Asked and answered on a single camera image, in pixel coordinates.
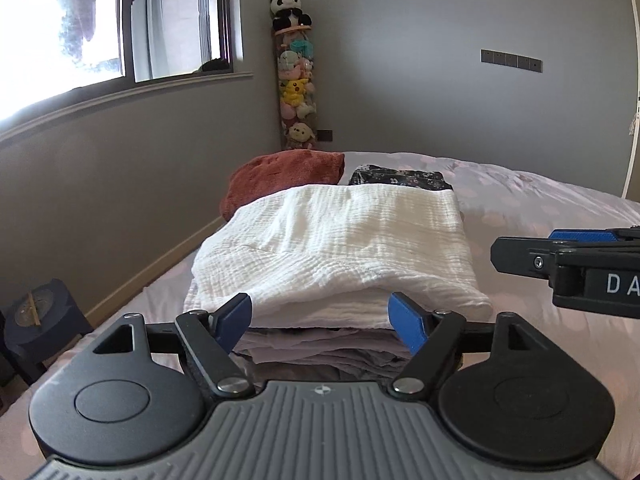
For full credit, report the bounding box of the clear tube of plush toys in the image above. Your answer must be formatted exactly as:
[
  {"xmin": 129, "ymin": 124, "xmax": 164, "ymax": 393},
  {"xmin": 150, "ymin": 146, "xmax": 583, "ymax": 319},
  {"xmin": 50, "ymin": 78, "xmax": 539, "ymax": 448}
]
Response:
[{"xmin": 271, "ymin": 25, "xmax": 319, "ymax": 152}]

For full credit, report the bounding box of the panda plush toy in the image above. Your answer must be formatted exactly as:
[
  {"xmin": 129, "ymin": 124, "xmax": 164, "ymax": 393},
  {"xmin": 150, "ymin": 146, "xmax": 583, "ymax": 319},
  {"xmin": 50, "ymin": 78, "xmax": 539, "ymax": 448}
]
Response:
[{"xmin": 270, "ymin": 0, "xmax": 314, "ymax": 32}]

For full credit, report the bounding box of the dark floral garment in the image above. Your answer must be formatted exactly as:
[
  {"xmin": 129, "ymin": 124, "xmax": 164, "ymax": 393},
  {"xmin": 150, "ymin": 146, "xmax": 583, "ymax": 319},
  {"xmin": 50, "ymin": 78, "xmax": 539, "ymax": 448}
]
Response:
[{"xmin": 348, "ymin": 164, "xmax": 454, "ymax": 192}]

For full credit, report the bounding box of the bed with pink dotted cover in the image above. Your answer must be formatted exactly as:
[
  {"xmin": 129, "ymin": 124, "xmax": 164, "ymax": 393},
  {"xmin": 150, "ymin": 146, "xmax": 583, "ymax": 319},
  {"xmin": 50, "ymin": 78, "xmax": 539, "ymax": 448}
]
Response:
[{"xmin": 0, "ymin": 151, "xmax": 640, "ymax": 480}]

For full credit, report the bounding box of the grey folded garment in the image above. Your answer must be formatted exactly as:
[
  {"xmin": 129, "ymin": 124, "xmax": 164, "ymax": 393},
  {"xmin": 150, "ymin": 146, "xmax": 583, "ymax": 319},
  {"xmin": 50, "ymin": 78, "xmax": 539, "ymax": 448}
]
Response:
[{"xmin": 231, "ymin": 326, "xmax": 417, "ymax": 383}]

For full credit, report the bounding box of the red fuzzy pillow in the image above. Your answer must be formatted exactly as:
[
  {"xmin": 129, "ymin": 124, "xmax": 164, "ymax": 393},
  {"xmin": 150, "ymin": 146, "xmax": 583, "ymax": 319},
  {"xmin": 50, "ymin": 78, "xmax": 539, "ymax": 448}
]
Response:
[{"xmin": 220, "ymin": 151, "xmax": 346, "ymax": 222}]

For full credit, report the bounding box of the white crinkled shirt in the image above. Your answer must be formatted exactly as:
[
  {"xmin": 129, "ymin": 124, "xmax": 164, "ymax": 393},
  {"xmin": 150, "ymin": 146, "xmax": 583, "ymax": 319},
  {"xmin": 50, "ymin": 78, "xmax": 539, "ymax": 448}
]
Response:
[{"xmin": 183, "ymin": 185, "xmax": 493, "ymax": 332}]

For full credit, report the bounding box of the dark blue stool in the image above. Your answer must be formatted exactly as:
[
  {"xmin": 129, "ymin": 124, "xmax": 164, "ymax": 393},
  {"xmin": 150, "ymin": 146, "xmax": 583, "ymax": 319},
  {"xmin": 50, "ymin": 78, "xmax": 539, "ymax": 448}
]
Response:
[{"xmin": 0, "ymin": 279, "xmax": 94, "ymax": 386}]

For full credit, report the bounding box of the dark framed window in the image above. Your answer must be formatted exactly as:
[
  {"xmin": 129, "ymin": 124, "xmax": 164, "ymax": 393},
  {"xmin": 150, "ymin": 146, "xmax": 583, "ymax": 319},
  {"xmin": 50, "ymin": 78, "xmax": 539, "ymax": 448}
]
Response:
[{"xmin": 0, "ymin": 0, "xmax": 254, "ymax": 146}]

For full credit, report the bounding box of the round disc with gold rod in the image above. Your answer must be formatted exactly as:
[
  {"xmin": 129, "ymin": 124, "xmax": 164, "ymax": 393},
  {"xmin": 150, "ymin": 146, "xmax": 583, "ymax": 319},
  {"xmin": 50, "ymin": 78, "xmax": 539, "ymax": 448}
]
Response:
[{"xmin": 14, "ymin": 291, "xmax": 60, "ymax": 330}]

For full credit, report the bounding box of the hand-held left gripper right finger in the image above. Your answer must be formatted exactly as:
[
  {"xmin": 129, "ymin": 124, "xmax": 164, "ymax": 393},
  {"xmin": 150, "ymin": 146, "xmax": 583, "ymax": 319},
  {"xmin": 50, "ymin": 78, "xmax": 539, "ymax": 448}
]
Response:
[{"xmin": 388, "ymin": 291, "xmax": 546, "ymax": 401}]

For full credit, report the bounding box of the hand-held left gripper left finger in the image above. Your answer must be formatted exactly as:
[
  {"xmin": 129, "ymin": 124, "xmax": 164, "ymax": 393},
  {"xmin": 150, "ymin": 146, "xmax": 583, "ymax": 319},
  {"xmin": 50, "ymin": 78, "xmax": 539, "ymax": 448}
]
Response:
[{"xmin": 92, "ymin": 292, "xmax": 257, "ymax": 400}]

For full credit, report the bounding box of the dark hanging garment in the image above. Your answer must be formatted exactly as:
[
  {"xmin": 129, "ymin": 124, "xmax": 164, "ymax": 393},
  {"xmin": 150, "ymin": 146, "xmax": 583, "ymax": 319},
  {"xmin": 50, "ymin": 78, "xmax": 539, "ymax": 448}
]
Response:
[{"xmin": 57, "ymin": 0, "xmax": 123, "ymax": 63}]

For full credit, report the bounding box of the white curved pole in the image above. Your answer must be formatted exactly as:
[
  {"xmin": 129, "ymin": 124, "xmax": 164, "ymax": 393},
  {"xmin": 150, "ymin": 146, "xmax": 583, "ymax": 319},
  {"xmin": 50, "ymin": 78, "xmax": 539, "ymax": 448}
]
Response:
[{"xmin": 620, "ymin": 0, "xmax": 640, "ymax": 201}]

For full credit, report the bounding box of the grey wall switch panel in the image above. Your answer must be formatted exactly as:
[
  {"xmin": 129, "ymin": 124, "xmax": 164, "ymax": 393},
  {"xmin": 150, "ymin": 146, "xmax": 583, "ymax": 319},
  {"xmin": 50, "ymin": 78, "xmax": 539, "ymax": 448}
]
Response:
[{"xmin": 481, "ymin": 49, "xmax": 543, "ymax": 73}]

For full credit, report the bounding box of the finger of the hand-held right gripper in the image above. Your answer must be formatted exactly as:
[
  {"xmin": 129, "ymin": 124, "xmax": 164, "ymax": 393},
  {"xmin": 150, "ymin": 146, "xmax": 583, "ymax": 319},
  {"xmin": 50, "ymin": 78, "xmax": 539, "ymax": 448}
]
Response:
[{"xmin": 491, "ymin": 229, "xmax": 621, "ymax": 276}]

